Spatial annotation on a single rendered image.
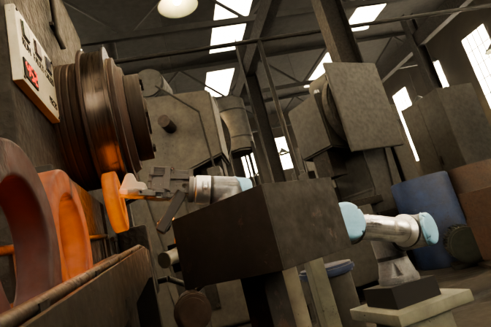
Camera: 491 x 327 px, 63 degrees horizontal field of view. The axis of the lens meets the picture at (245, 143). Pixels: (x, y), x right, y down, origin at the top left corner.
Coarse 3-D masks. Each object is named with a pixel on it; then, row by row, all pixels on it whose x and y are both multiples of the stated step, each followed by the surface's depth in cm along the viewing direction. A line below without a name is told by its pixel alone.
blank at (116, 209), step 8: (104, 176) 99; (112, 176) 99; (104, 184) 97; (112, 184) 97; (120, 184) 109; (104, 192) 96; (112, 192) 96; (104, 200) 95; (112, 200) 95; (120, 200) 98; (112, 208) 95; (120, 208) 96; (112, 216) 96; (120, 216) 96; (112, 224) 96; (120, 224) 97; (128, 224) 103
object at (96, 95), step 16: (80, 64) 113; (96, 64) 113; (96, 80) 109; (96, 96) 108; (96, 112) 107; (112, 112) 109; (96, 128) 107; (112, 128) 107; (96, 144) 108; (112, 144) 109; (112, 160) 111
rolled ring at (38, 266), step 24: (0, 144) 32; (0, 168) 31; (24, 168) 36; (0, 192) 36; (24, 192) 37; (24, 216) 38; (48, 216) 40; (24, 240) 38; (48, 240) 39; (24, 264) 38; (48, 264) 38; (0, 288) 27; (24, 288) 37; (48, 288) 37; (0, 312) 26
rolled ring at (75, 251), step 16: (48, 176) 47; (64, 176) 52; (48, 192) 45; (64, 192) 51; (64, 208) 55; (80, 208) 57; (64, 224) 56; (80, 224) 56; (64, 240) 56; (80, 240) 56; (64, 256) 55; (80, 256) 55; (64, 272) 43; (80, 272) 54
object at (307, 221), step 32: (256, 192) 65; (288, 192) 69; (320, 192) 75; (192, 224) 77; (224, 224) 71; (256, 224) 65; (288, 224) 66; (320, 224) 72; (192, 256) 77; (224, 256) 71; (256, 256) 65; (288, 256) 63; (320, 256) 68; (256, 288) 75; (256, 320) 75; (288, 320) 75
